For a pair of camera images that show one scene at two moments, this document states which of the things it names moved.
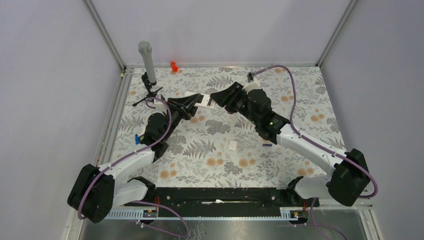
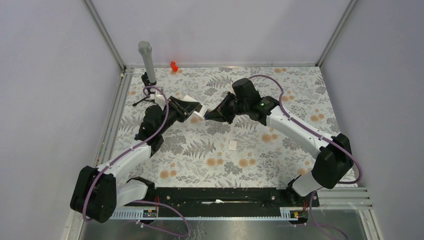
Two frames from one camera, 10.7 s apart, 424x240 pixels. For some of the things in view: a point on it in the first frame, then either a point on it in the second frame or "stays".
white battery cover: (232, 145) stays
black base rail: (225, 201) stays
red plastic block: (174, 67) stays
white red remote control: (204, 100) to (202, 110)
